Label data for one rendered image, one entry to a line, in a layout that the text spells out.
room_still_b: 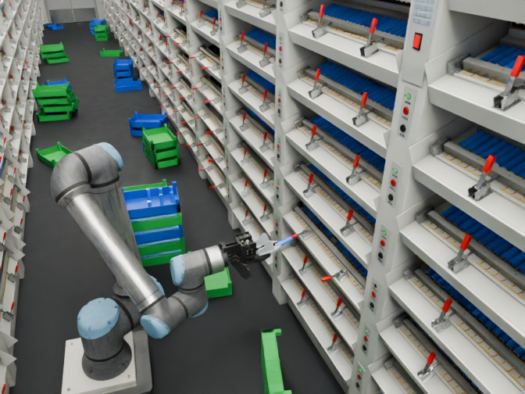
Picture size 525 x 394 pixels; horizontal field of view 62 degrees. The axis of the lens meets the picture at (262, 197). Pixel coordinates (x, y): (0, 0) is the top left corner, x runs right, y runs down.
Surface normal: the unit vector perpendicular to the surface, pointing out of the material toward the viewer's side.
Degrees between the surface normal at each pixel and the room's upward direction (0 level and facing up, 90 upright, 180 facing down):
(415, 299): 23
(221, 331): 0
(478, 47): 90
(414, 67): 90
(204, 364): 0
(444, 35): 90
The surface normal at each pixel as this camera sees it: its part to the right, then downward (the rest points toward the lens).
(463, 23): 0.38, 0.47
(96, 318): 0.00, -0.81
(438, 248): -0.36, -0.72
